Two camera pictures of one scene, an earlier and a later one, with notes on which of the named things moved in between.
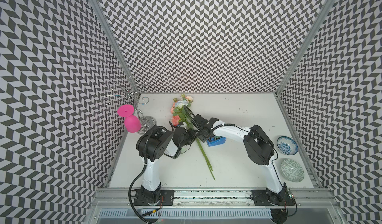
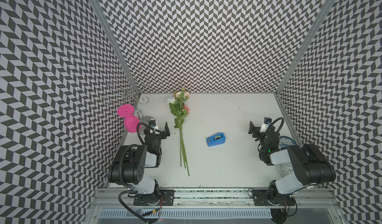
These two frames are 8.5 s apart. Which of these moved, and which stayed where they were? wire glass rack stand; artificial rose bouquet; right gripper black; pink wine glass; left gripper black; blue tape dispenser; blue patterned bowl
Moved: artificial rose bouquet; right gripper black; left gripper black
Stayed: wire glass rack stand; pink wine glass; blue tape dispenser; blue patterned bowl
